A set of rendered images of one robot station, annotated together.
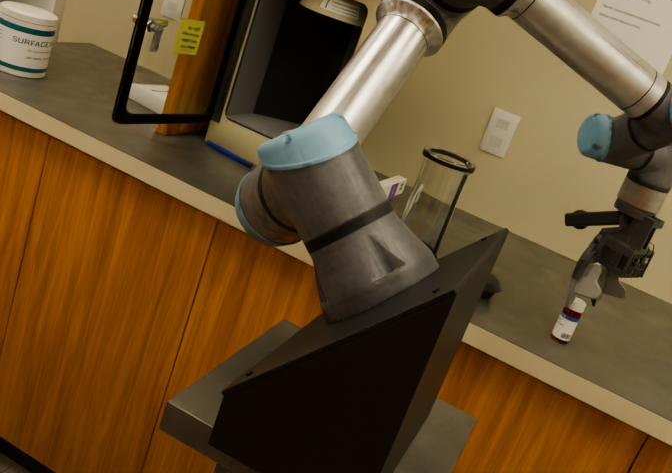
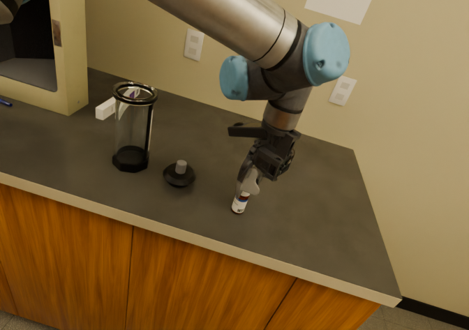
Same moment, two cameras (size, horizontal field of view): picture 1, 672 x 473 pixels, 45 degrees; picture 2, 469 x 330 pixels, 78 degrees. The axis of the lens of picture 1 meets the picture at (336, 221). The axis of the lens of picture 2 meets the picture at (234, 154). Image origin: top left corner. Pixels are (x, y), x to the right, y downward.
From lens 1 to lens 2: 0.92 m
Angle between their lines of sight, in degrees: 21
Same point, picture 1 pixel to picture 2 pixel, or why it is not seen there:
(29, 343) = not seen: outside the picture
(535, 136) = (216, 45)
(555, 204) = not seen: hidden behind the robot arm
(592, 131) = (229, 76)
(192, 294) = not seen: outside the picture
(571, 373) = (245, 250)
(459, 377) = (174, 249)
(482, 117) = (181, 35)
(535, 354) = (218, 241)
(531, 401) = (223, 259)
